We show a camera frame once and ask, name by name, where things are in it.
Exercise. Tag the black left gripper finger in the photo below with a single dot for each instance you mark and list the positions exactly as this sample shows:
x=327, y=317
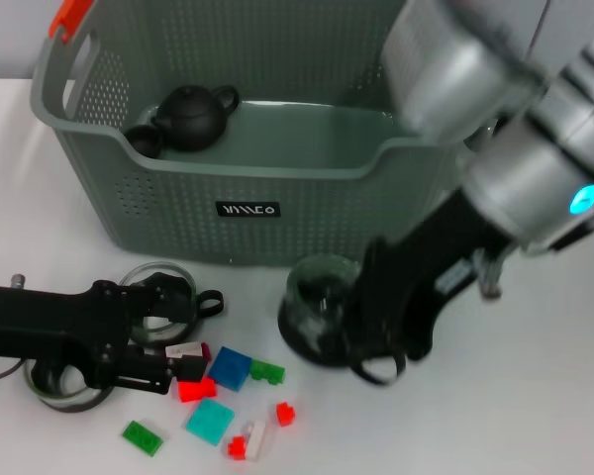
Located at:
x=188, y=368
x=173, y=302

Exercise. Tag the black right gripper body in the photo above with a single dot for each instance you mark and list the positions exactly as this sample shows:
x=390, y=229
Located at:
x=425, y=267

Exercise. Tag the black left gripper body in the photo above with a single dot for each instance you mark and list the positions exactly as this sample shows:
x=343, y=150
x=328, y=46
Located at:
x=39, y=321

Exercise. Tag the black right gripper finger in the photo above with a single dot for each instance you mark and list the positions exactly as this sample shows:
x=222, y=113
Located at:
x=366, y=331
x=421, y=339

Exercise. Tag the grey perforated storage bin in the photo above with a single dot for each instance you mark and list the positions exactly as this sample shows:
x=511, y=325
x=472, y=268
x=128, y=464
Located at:
x=178, y=222

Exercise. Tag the small black ceramic teacup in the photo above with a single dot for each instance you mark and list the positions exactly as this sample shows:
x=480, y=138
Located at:
x=143, y=143

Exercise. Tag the short white toy brick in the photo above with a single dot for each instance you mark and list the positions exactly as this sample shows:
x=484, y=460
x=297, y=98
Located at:
x=183, y=350

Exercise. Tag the large red toy brick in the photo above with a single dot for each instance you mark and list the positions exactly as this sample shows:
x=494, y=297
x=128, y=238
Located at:
x=198, y=391

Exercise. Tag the blue toy plate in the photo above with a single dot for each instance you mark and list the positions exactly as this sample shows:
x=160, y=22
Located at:
x=230, y=368

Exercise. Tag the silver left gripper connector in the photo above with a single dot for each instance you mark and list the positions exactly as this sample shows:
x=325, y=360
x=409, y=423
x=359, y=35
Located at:
x=17, y=281

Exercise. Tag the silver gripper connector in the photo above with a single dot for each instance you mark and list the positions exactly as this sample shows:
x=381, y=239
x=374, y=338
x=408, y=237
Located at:
x=17, y=281
x=490, y=279

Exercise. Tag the cyan toy plate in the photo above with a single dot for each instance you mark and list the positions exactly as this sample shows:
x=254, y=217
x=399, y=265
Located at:
x=210, y=420

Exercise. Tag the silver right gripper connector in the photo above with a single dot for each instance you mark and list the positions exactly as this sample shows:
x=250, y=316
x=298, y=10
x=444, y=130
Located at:
x=490, y=279

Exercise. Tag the green toy brick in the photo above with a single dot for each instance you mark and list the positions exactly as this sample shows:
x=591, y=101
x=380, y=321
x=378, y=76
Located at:
x=267, y=372

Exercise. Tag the green flat toy plate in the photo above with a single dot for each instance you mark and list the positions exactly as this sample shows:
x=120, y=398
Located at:
x=142, y=438

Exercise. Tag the small red toy brick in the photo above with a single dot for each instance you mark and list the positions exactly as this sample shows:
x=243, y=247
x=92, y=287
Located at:
x=236, y=447
x=284, y=414

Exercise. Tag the long white toy brick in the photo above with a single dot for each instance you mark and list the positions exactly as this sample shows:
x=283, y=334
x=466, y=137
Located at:
x=256, y=440

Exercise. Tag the black ceramic teapot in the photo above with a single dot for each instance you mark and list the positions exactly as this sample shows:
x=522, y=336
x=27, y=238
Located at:
x=193, y=119

